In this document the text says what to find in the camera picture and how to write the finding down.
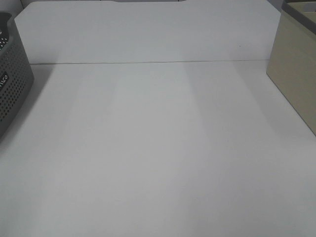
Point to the beige storage box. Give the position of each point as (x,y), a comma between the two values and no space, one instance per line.
(292,64)

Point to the grey perforated plastic basket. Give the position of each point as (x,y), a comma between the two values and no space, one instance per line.
(16,76)

